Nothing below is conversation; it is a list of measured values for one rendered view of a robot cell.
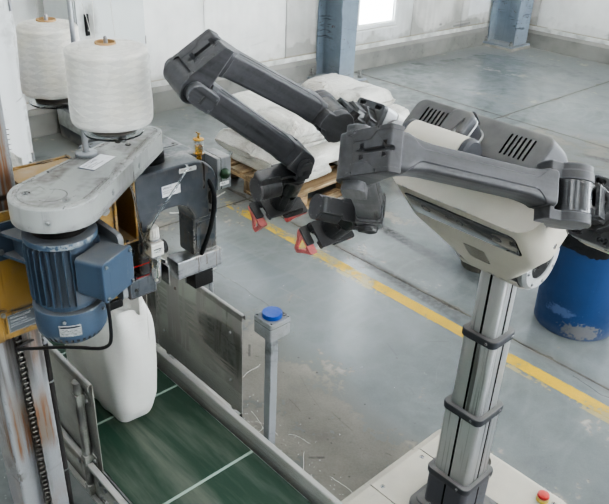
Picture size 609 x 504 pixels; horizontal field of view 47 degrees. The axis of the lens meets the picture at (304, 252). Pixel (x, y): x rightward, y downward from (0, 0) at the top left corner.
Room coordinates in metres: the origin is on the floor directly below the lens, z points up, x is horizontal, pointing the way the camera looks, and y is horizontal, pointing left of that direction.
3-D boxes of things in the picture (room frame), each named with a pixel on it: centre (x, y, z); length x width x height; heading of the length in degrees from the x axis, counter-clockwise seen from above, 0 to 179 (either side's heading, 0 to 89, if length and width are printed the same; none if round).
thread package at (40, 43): (1.57, 0.59, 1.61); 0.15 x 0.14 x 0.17; 44
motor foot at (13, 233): (1.31, 0.59, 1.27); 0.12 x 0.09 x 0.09; 134
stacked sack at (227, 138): (4.78, 0.31, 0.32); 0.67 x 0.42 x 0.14; 138
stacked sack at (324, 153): (4.50, 0.03, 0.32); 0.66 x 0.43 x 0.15; 136
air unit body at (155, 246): (1.53, 0.37, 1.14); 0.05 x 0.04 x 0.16; 134
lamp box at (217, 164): (1.75, 0.25, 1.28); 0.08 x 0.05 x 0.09; 44
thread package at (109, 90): (1.39, 0.41, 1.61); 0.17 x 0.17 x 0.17
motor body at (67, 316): (1.28, 0.50, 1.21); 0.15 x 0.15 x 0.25
